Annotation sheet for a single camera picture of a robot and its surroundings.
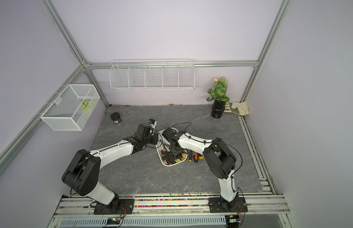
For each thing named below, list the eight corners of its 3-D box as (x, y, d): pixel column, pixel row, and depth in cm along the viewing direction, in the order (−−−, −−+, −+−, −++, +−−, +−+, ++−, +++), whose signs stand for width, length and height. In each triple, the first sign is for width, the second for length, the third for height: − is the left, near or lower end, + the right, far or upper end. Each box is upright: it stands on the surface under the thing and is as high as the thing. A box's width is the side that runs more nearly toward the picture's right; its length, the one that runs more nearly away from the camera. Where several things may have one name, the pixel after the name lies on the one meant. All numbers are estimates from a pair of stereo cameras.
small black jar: (111, 123, 112) (108, 119, 108) (114, 116, 117) (111, 112, 113) (120, 123, 112) (118, 119, 108) (123, 116, 117) (121, 112, 113)
